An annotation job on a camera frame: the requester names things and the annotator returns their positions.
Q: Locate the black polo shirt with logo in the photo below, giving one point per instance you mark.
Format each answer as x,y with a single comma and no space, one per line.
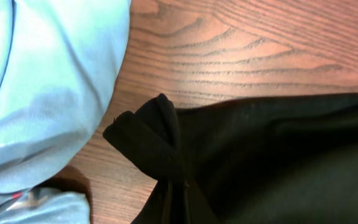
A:
291,159

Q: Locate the light blue t-shirt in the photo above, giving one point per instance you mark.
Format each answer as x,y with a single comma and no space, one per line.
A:
59,60

